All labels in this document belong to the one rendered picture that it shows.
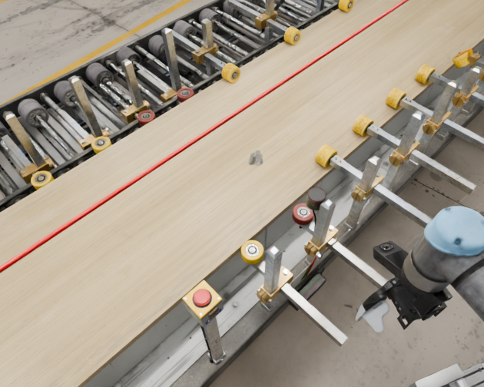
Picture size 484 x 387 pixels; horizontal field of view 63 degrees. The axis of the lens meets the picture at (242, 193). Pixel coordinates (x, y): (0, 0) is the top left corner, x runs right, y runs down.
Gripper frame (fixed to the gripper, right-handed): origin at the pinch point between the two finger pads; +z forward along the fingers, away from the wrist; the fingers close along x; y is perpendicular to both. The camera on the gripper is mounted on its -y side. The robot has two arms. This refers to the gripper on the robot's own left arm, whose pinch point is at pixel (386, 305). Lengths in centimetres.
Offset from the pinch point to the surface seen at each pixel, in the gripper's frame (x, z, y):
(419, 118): 56, 16, -58
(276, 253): -11.6, 19.3, -28.6
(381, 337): 49, 132, -16
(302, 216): 9, 41, -50
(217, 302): -32.8, 9.6, -16.9
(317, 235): 9, 38, -39
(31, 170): -87, 46, -114
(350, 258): 19, 46, -30
